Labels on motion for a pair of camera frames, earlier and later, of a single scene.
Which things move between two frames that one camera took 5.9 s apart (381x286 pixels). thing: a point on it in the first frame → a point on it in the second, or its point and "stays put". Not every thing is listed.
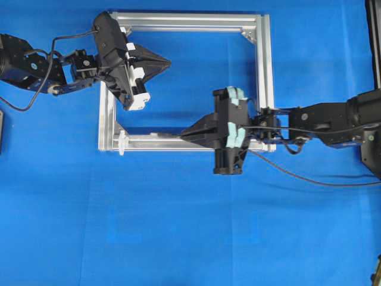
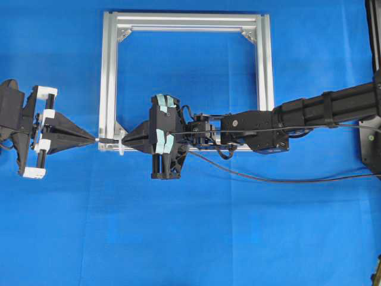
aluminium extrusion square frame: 256,27 stays put
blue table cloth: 71,215 stays put
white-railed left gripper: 123,73 → 22,118
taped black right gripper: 225,131 → 162,137
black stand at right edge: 374,13 stays put
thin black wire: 318,180 → 250,179
